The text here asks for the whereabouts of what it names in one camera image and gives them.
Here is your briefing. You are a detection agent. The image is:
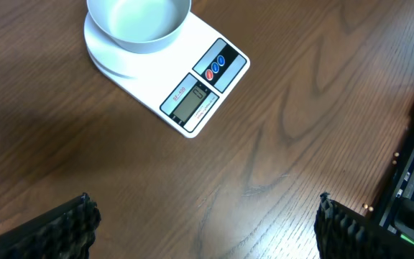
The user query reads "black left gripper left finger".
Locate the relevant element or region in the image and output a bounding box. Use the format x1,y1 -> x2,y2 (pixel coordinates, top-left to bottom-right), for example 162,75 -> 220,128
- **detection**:
0,193 -> 101,259

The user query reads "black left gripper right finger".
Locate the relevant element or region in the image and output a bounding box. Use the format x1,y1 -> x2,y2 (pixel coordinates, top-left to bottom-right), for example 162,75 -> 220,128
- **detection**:
314,192 -> 414,259

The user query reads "white digital kitchen scale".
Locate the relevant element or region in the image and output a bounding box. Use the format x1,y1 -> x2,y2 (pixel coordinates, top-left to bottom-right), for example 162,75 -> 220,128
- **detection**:
84,13 -> 250,138

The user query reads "light blue bowl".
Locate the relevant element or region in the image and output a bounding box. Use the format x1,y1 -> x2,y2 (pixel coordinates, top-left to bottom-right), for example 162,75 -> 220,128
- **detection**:
86,0 -> 192,54

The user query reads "spilled soybean on table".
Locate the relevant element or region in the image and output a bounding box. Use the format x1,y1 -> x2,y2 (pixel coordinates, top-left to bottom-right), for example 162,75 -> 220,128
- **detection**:
362,204 -> 374,212

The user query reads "spilled soybean near rail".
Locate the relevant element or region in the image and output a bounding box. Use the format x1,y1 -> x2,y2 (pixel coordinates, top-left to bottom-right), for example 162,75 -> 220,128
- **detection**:
392,152 -> 400,165

